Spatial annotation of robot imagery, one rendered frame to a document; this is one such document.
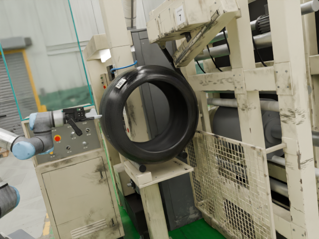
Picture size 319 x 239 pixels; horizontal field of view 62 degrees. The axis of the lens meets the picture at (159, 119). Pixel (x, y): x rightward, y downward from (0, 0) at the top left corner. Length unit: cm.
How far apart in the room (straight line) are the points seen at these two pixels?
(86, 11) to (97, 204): 953
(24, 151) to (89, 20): 1000
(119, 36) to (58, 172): 115
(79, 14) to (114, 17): 932
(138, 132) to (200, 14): 93
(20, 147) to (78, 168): 93
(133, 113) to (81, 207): 94
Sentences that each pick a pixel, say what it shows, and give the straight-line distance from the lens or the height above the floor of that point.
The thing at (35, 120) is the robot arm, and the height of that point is 132.
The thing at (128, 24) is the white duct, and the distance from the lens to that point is 253.
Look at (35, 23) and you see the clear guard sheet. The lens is 228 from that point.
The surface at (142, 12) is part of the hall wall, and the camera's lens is 1166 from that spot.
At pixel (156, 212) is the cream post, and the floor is 39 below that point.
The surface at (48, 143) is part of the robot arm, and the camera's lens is 154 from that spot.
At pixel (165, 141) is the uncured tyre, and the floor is 96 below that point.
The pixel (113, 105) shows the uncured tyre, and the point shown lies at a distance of 147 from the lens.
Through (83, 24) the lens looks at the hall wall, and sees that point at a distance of 1117.
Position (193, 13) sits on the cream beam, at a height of 169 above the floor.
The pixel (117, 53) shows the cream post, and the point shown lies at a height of 161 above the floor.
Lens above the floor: 145
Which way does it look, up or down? 10 degrees down
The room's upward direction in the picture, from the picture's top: 11 degrees counter-clockwise
